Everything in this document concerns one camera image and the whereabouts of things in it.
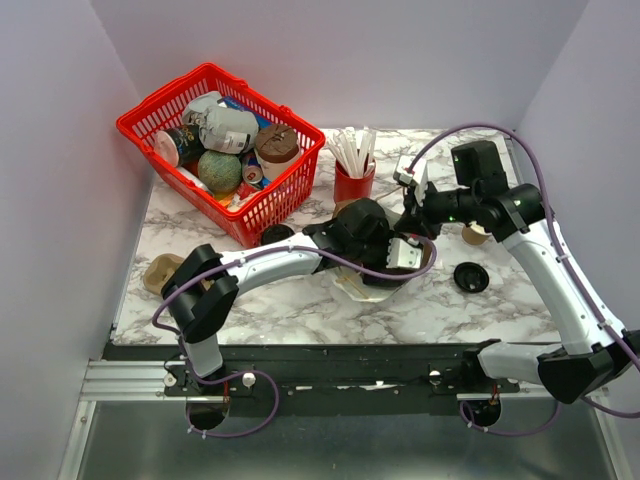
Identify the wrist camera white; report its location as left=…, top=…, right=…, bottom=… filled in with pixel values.
left=387, top=237, right=424, bottom=270
left=393, top=157, right=428, bottom=204

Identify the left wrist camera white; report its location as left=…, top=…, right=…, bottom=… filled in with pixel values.
left=387, top=237, right=424, bottom=270

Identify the red bull can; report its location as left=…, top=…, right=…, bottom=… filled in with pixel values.
left=241, top=152, right=264, bottom=189

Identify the bundle of white wrapped straws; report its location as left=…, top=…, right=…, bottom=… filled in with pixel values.
left=327, top=127, right=377, bottom=179

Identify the black plastic lid on table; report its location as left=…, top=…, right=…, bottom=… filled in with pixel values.
left=453, top=262, right=490, bottom=294

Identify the black plastic cup lid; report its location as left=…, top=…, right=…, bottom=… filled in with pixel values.
left=260, top=224, right=295, bottom=246

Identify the aluminium rail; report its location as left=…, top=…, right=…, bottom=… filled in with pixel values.
left=80, top=360, right=551, bottom=403

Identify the green round melon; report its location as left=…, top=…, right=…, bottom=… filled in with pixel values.
left=197, top=150, right=242, bottom=194

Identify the brown lidded tub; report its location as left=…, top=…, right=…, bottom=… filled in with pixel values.
left=254, top=124, right=301, bottom=182

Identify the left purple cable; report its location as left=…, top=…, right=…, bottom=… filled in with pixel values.
left=151, top=235, right=439, bottom=439

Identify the grey paper wrapped package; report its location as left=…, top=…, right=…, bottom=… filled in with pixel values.
left=181, top=91, right=260, bottom=154

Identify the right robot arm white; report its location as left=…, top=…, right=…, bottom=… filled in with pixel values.
left=394, top=140, right=639, bottom=404

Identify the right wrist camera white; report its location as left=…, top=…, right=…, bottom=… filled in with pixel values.
left=393, top=157, right=428, bottom=204

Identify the black printed can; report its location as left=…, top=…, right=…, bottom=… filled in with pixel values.
left=154, top=124, right=205, bottom=167

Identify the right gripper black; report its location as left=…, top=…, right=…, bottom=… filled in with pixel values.
left=396, top=176, right=479, bottom=240

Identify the tilted empty paper cup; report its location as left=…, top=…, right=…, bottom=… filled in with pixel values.
left=461, top=224, right=491, bottom=246

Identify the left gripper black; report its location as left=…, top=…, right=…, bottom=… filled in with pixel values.
left=347, top=221, right=403, bottom=285

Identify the cardboard cup carrier left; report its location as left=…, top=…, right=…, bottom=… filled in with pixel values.
left=143, top=253, right=184, bottom=296

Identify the red plastic shopping basket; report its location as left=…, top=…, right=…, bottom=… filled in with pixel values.
left=116, top=63, right=325, bottom=247

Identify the brown paper takeout bag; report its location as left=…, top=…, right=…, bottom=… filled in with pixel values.
left=333, top=198, right=437, bottom=303

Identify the red straw holder cup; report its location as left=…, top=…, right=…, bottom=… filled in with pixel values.
left=333, top=160, right=376, bottom=203

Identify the black mounting base plate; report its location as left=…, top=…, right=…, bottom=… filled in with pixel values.
left=103, top=344, right=537, bottom=428

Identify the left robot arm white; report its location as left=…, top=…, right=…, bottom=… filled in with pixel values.
left=161, top=198, right=400, bottom=395

